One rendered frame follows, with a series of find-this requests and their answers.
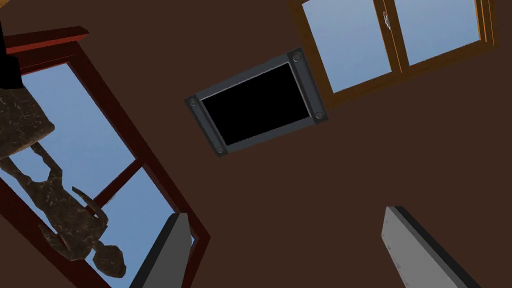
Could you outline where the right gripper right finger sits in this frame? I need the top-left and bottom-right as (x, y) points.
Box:
(380, 205), (482, 288)

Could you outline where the dark red wooden window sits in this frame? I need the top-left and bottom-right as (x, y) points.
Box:
(0, 26), (212, 288)

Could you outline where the grey framed black television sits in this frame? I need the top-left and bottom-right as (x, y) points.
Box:
(184, 47), (329, 158)

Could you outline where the brown human figure statue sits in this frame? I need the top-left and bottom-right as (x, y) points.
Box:
(0, 87), (127, 279)

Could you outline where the light brown wooden window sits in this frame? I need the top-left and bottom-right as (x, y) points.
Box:
(288, 0), (499, 110)

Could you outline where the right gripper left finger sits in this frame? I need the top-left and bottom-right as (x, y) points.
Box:
(128, 212), (194, 288)

